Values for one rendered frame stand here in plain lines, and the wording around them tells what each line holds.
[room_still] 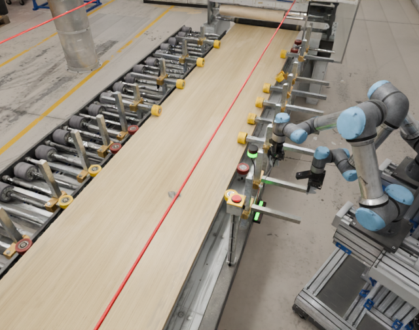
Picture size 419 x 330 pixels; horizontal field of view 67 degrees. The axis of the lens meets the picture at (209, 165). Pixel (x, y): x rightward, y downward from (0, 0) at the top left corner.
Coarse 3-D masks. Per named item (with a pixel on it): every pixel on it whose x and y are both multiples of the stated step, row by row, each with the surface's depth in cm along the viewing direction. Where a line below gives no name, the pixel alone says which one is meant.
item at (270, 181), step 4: (248, 172) 206; (240, 176) 207; (244, 176) 205; (264, 176) 203; (268, 180) 200; (272, 180) 200; (276, 180) 200; (280, 180) 200; (272, 184) 201; (276, 184) 200; (280, 184) 199; (284, 184) 198; (288, 184) 198; (292, 184) 198; (296, 184) 198; (288, 188) 199; (292, 188) 197; (296, 188) 196; (300, 188) 195; (304, 188) 195; (304, 192) 196
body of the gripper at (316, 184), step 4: (312, 172) 182; (324, 172) 183; (316, 176) 185; (320, 176) 183; (324, 176) 182; (308, 180) 187; (312, 180) 186; (316, 180) 186; (320, 180) 185; (312, 184) 188; (316, 184) 187; (320, 184) 185; (320, 188) 187
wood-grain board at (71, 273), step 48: (240, 48) 343; (288, 48) 343; (192, 96) 269; (240, 96) 269; (144, 144) 221; (192, 144) 221; (240, 144) 221; (96, 192) 187; (144, 192) 187; (192, 192) 187; (48, 240) 162; (96, 240) 162; (144, 240) 162; (192, 240) 162; (0, 288) 144; (48, 288) 144; (96, 288) 144; (144, 288) 144
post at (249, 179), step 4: (248, 176) 165; (252, 176) 165; (248, 180) 165; (252, 180) 165; (248, 184) 167; (252, 184) 169; (248, 188) 169; (244, 192) 172; (248, 192) 171; (248, 196) 173; (248, 200) 175; (248, 204) 177; (248, 208) 179; (244, 220) 188; (244, 224) 190
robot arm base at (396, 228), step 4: (400, 220) 144; (388, 224) 145; (392, 224) 144; (396, 224) 145; (400, 224) 147; (384, 228) 146; (388, 228) 145; (392, 228) 146; (396, 228) 146; (376, 232) 149; (380, 232) 148; (384, 232) 147; (388, 232) 146; (392, 232) 146; (396, 232) 147
